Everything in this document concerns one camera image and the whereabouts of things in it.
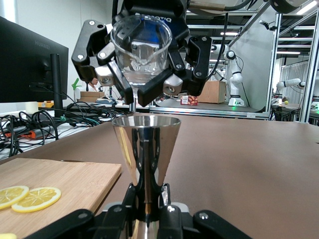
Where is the steel double cone jigger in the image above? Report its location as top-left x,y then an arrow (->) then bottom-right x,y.
111,115 -> 182,239

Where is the lemon slice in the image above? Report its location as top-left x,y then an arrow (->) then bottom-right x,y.
11,186 -> 62,214
0,185 -> 30,211

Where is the aluminium frame structure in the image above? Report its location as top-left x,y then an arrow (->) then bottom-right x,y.
265,0 -> 319,123

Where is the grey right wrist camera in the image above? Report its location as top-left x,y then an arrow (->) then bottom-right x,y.
187,0 -> 226,11

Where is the black computer monitor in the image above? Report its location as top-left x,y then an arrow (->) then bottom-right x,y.
0,16 -> 69,118

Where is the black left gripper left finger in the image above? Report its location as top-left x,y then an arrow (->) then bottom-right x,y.
24,183 -> 137,239

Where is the orange black hand tool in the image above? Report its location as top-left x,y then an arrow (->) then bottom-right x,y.
4,128 -> 48,139

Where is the cardboard box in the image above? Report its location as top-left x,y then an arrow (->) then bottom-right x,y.
79,91 -> 106,103

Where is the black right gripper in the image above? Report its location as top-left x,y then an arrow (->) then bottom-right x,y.
112,0 -> 212,108

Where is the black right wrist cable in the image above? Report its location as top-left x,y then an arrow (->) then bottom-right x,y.
206,0 -> 253,83

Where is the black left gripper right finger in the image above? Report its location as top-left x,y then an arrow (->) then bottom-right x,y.
158,183 -> 252,239

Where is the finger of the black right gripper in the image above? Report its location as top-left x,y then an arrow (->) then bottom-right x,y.
71,19 -> 134,105

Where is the black cable tangle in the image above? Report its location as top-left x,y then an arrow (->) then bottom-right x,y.
0,100 -> 133,160

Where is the beige tape roll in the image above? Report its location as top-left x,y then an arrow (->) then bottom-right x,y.
24,101 -> 39,114

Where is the red snack box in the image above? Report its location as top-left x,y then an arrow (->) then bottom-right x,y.
180,95 -> 198,106

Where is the wooden cutting board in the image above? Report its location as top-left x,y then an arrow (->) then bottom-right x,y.
0,157 -> 123,239

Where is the clear glass measuring beaker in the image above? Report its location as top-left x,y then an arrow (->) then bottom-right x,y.
110,14 -> 173,85

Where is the seated person behind monitor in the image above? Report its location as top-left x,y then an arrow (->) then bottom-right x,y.
87,77 -> 99,93

